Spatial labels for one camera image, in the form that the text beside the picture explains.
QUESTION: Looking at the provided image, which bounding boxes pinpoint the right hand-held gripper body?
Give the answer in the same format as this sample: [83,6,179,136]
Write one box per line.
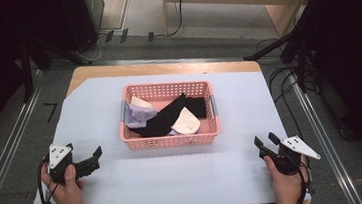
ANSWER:
[265,133,323,179]

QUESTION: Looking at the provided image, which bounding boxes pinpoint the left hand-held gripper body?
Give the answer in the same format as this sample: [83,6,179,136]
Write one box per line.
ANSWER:
[45,141,79,187]

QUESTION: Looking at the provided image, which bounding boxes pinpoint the person's right hand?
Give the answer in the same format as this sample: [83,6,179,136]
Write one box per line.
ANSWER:
[263,151,313,204]

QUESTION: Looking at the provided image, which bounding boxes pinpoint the person's left hand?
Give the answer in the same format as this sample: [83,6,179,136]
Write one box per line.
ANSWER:
[39,159,87,204]

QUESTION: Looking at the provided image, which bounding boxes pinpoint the purple sock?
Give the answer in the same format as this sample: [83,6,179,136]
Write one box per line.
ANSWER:
[122,100,160,130]

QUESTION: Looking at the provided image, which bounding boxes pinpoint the small cream sock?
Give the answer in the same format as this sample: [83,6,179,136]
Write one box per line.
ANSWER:
[129,93,155,112]

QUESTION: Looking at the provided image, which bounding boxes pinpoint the long black sock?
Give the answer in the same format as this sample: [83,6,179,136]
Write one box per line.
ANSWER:
[127,92,191,140]

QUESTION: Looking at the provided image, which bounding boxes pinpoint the pink plastic basket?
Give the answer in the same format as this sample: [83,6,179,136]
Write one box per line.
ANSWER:
[114,76,223,153]

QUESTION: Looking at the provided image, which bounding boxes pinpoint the short black sock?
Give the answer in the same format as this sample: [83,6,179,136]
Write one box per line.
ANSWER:
[182,94,209,122]

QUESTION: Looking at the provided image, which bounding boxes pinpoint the pale blue table mat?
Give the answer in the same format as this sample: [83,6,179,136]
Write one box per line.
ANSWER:
[14,57,312,204]

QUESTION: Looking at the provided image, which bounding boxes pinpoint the large cream sock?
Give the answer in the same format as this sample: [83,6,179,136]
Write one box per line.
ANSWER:
[169,104,203,138]

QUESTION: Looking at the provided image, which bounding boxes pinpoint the black metal stand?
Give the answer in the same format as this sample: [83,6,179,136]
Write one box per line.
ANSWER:
[15,33,56,104]

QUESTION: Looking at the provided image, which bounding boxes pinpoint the black tripod stand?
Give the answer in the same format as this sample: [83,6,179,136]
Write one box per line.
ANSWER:
[239,15,318,100]

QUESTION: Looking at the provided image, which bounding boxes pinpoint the dark cabinet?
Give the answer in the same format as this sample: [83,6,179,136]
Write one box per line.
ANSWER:
[57,0,111,55]

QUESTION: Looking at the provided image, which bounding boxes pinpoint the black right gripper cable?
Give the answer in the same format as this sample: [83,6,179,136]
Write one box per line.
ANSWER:
[291,156,314,204]

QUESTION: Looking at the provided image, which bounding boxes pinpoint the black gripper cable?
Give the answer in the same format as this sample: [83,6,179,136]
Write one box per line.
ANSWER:
[32,156,56,204]
[291,156,314,204]

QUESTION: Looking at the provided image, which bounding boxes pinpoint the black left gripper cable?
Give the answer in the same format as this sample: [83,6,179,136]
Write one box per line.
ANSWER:
[32,156,56,204]

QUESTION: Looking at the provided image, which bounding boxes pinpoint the metal floor rail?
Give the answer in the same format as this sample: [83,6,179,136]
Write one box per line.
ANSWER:
[289,65,362,204]
[0,68,56,204]

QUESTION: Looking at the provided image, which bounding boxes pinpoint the black floor cables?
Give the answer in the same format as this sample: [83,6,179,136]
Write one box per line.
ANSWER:
[254,33,324,143]

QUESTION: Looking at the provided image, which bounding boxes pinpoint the white floor cable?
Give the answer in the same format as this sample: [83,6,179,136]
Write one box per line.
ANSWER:
[72,34,108,66]

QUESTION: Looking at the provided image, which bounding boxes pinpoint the hanging black cable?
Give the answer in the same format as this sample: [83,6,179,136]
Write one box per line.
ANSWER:
[162,0,190,38]

